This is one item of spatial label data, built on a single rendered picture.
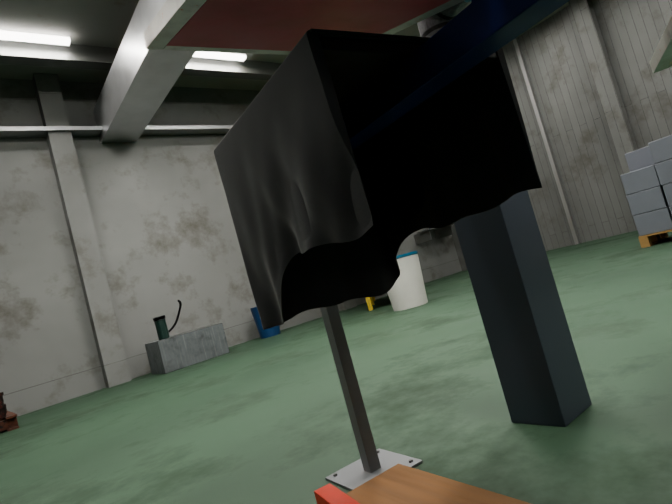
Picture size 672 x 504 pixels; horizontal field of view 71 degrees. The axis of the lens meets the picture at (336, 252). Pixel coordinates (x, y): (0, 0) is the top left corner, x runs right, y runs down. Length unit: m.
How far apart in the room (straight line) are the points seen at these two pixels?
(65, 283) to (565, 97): 9.72
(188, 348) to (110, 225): 2.31
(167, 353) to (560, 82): 9.05
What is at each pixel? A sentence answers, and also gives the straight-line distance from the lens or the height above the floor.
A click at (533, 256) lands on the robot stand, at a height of 0.50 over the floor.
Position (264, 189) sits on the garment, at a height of 0.79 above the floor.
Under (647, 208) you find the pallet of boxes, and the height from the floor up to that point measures 0.44.
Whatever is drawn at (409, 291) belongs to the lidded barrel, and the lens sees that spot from 6.15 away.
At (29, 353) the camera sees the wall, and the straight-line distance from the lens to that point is 7.54.
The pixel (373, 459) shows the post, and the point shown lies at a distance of 1.56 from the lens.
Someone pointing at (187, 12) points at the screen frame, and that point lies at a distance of 1.07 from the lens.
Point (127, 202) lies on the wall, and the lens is 8.10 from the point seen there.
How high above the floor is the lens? 0.59
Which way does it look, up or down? 3 degrees up
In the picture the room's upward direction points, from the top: 15 degrees counter-clockwise
